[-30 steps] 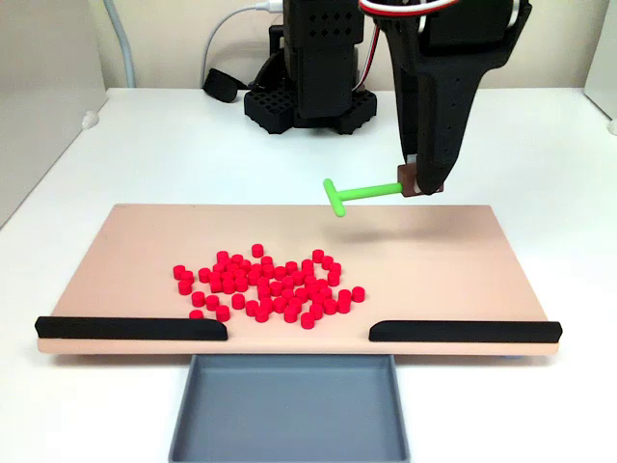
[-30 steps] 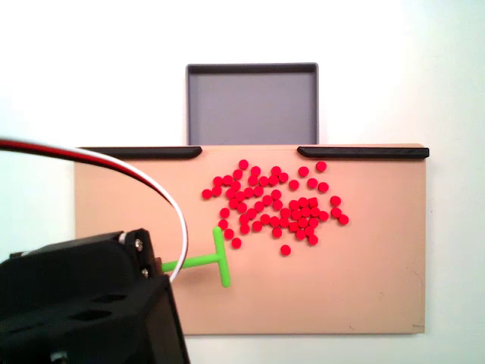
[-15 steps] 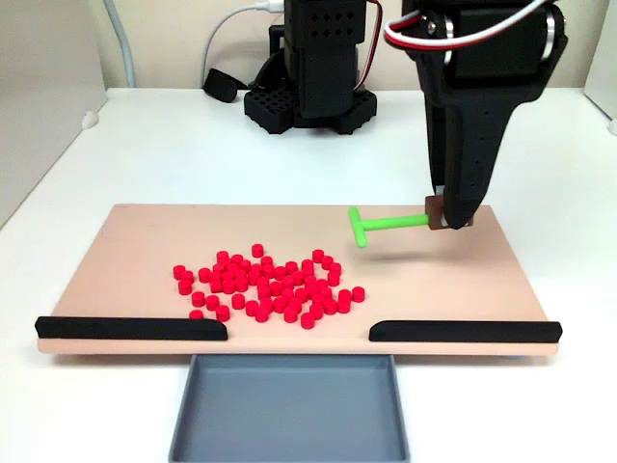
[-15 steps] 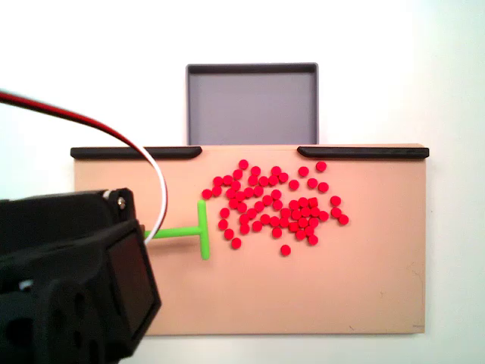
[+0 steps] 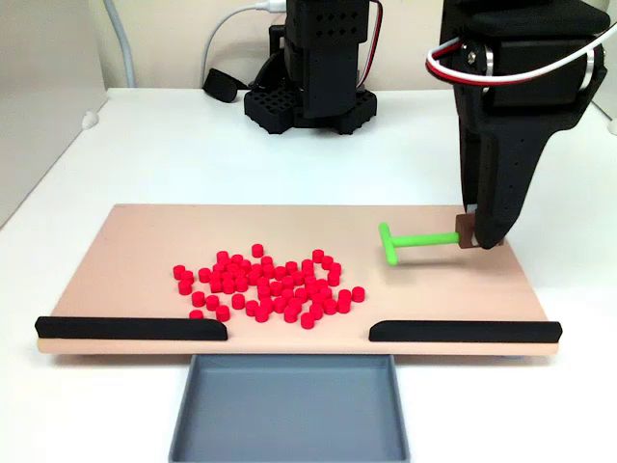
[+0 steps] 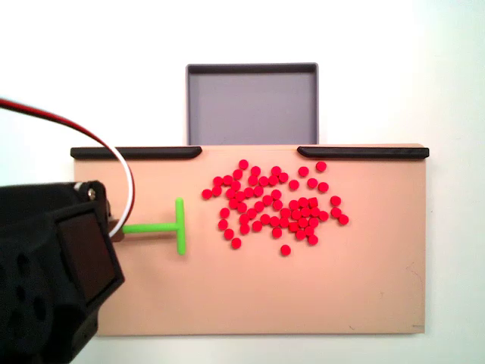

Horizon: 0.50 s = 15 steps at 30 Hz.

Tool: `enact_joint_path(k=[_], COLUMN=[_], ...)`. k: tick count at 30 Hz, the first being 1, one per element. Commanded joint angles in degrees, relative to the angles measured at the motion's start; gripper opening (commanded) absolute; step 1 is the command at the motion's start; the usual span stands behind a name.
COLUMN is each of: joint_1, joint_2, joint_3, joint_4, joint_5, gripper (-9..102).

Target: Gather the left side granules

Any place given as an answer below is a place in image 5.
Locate green T-shaped pusher tool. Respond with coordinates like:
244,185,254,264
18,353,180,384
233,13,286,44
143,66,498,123
378,214,506,267

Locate black clamp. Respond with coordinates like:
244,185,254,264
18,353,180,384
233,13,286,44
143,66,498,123
250,23,290,93

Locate grey plastic tray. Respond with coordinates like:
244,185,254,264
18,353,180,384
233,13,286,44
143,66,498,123
167,354,412,463

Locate pink flat board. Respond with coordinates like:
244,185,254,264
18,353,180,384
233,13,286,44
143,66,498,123
37,204,560,358

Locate white red black shoulder cable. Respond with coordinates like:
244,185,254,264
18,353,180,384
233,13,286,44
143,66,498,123
358,0,386,92

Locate black foam edge rail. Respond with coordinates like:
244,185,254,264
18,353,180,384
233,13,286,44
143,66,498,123
34,315,228,342
368,319,563,344

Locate white USB cable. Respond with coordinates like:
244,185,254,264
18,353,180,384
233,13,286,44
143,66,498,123
200,0,289,91

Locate black strap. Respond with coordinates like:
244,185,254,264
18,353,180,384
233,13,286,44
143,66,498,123
201,68,250,103

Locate grey hose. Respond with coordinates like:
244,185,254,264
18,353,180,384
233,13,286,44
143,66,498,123
103,0,137,89

